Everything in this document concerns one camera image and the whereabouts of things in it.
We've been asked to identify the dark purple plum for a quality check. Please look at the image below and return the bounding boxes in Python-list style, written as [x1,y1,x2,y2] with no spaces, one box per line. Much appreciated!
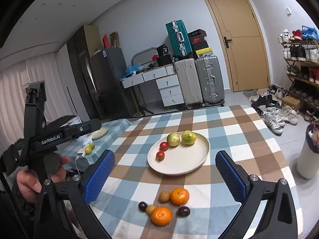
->
[138,201,148,212]
[177,206,191,217]

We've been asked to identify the orange mandarin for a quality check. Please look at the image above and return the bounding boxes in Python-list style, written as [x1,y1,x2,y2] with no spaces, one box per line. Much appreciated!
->
[151,207,172,227]
[170,188,190,206]

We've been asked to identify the brown longan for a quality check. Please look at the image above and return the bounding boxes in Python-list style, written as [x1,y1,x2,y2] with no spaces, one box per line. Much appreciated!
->
[159,191,170,203]
[146,205,157,216]

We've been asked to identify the small red tomato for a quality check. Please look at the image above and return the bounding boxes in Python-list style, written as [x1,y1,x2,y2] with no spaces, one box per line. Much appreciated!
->
[156,151,165,162]

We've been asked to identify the large red tomato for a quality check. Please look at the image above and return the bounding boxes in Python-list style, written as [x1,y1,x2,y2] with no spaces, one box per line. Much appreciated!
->
[160,141,169,152]

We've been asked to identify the person's left hand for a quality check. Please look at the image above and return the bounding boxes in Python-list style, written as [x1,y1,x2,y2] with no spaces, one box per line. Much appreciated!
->
[17,155,71,203]

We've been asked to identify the small green fruit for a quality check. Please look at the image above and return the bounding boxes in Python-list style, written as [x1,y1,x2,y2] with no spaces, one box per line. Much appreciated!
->
[84,146,93,155]
[89,143,95,150]

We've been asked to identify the checkered tablecloth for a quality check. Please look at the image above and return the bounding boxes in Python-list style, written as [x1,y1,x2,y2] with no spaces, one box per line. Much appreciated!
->
[62,105,303,238]

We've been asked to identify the round beige coaster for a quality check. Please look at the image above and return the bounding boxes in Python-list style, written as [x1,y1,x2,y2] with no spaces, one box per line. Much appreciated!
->
[91,127,108,140]

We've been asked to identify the white trash bin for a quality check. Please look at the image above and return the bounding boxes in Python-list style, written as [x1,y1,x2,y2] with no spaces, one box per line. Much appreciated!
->
[296,123,318,180]

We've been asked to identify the white sneakers on floor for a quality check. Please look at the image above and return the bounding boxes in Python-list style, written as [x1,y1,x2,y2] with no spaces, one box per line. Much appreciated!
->
[264,105,298,136]

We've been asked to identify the cream round plate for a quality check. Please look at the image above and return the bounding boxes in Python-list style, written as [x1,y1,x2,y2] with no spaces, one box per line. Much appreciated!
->
[147,133,210,175]

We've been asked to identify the right green guava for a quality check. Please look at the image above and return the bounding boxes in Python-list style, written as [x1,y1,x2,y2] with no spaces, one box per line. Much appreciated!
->
[181,130,197,145]

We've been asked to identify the green guava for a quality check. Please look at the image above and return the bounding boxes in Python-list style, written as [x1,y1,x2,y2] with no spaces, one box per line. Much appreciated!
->
[166,133,181,147]
[181,130,197,145]

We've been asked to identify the black refrigerator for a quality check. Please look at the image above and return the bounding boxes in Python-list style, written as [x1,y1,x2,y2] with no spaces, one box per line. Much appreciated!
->
[67,25,136,120]

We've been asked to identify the left green guava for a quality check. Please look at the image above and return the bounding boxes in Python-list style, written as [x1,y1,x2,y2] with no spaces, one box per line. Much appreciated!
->
[166,133,181,147]

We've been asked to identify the cardboard box on floor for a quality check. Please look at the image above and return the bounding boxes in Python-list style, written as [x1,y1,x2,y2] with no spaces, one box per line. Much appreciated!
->
[282,96,300,112]

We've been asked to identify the grey silver suitcase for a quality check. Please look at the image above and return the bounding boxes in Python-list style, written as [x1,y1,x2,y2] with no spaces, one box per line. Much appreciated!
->
[195,55,224,106]

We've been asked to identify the white drawer desk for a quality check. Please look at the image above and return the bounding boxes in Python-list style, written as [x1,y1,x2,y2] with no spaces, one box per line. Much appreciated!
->
[122,64,184,107]

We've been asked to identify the beige suitcase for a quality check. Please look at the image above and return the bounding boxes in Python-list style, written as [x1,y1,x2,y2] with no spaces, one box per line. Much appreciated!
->
[174,58,203,106]

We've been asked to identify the wooden shoe rack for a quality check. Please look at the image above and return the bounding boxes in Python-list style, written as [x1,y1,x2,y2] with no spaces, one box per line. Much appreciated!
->
[282,40,318,122]

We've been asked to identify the stacked shoe boxes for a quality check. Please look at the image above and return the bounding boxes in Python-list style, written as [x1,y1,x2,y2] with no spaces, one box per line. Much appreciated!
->
[188,29,209,57]

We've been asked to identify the wooden door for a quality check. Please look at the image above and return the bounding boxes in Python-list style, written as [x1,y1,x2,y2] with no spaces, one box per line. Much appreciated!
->
[205,0,270,92]

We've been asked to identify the teal suitcase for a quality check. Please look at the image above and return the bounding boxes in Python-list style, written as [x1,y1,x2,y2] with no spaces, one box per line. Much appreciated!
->
[165,20,193,58]

